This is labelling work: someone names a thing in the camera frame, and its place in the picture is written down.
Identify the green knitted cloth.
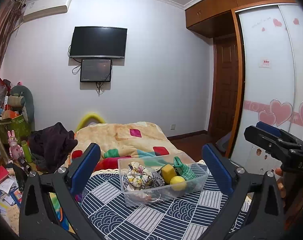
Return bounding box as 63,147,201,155
173,157,196,180

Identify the yellow ball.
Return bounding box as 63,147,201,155
170,176,187,191

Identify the floral fabric scrunchie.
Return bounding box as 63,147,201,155
125,161,156,191

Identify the yellow sponge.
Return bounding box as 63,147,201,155
161,164,177,184

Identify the person's right hand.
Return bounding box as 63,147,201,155
275,167,286,198

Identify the colourful fleece blanket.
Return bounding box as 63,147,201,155
73,121,182,161

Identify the dark purple clothing pile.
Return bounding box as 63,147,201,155
28,122,78,173

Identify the brown wooden door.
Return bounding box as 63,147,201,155
208,36,238,143

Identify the blue patterned tablecloth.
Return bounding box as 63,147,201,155
80,169,228,239

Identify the clear plastic storage box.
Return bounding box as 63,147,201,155
118,152,209,206

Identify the pink rabbit figure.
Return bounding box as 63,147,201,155
7,130,23,160

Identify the green storage box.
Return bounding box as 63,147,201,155
0,115,31,144

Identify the grey plush toy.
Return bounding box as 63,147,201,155
8,85,34,124

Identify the wooden overhead cabinet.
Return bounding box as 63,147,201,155
185,0,295,38

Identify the white air conditioner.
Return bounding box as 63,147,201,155
22,0,72,23

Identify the striped brown curtain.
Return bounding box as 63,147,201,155
0,0,25,68

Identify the yellow plush ring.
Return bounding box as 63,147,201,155
75,112,106,132

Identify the small wall monitor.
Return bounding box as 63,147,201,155
80,59,112,82

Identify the large wall television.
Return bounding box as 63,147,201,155
69,26,128,59

